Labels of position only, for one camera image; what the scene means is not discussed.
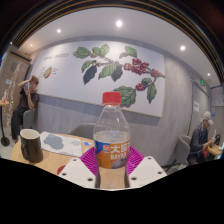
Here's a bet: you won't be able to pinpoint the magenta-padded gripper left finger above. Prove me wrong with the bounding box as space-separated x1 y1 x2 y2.
57 146 101 190

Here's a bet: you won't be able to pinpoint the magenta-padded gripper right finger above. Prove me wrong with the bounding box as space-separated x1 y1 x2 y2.
124 145 168 189

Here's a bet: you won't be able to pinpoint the clear red-capped drink bottle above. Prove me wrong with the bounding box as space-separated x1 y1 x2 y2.
92 91 132 190

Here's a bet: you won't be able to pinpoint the flat round red coaster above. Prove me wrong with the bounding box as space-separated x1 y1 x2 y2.
56 164 67 176

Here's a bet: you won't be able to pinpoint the white printed paper sheet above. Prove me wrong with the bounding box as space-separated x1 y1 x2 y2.
39 131 95 158

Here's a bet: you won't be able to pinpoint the grey upholstered chair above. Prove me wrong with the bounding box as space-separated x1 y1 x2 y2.
22 108 38 130
68 122 98 141
163 134 192 168

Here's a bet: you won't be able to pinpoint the dark mug, white inside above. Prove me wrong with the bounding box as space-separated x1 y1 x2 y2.
19 128 44 164

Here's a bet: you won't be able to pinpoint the person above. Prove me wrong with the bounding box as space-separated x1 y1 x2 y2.
10 75 40 144
187 110 216 164

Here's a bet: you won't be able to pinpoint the round ceiling lights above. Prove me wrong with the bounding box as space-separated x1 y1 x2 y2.
9 19 213 78

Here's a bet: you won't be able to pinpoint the coffee plant wall mural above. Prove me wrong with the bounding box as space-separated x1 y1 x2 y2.
31 40 167 118

